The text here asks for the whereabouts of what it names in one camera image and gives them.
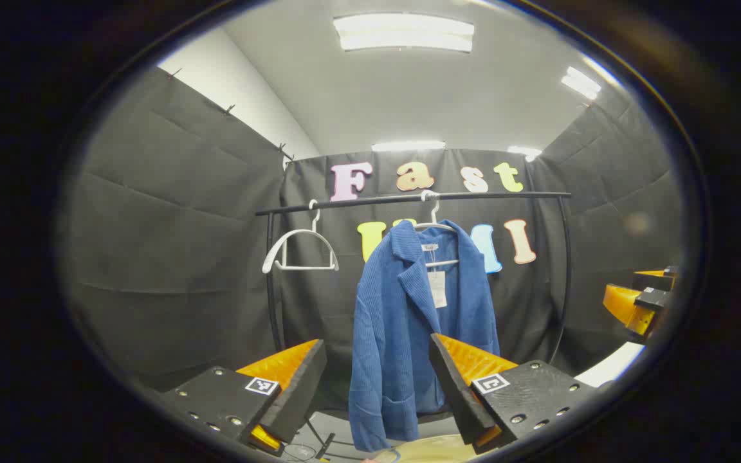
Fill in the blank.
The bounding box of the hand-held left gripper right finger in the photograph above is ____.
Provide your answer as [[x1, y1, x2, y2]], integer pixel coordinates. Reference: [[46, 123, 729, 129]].
[[428, 332, 598, 455]]

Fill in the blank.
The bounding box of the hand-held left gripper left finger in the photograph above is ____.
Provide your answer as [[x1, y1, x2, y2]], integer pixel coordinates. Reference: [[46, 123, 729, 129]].
[[158, 339, 327, 457]]

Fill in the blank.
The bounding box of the beige round laundry hamper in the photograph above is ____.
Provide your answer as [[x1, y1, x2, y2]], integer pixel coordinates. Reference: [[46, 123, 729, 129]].
[[370, 434, 477, 463]]

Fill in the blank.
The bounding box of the blue corduroy jacket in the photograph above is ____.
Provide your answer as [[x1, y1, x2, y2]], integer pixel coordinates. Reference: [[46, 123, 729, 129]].
[[348, 220, 501, 453]]

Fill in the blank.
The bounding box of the white plastic hanger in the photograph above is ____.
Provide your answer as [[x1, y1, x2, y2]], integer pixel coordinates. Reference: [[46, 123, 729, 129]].
[[262, 199, 340, 275]]

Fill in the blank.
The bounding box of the black metal clothes rack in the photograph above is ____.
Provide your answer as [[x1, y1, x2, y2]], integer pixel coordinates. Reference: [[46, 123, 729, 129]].
[[255, 190, 574, 460]]

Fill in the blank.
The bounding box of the white hanger with taped hook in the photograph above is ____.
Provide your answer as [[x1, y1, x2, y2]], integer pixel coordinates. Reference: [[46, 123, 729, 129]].
[[412, 190, 460, 268]]

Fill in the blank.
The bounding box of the white paper hang tag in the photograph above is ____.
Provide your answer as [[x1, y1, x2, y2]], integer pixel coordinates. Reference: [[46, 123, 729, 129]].
[[427, 270, 448, 309]]

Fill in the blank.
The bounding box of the black backdrop cloth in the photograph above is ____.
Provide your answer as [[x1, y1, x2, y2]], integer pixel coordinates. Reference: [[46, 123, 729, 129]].
[[65, 64, 683, 412]]

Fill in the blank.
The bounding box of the long narrow ceiling light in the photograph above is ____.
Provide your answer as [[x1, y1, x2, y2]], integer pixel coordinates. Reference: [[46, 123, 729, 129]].
[[372, 141, 446, 152]]

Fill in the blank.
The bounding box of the large rectangular ceiling light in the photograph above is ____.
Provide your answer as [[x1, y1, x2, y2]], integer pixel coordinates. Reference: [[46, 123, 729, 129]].
[[334, 14, 475, 52]]

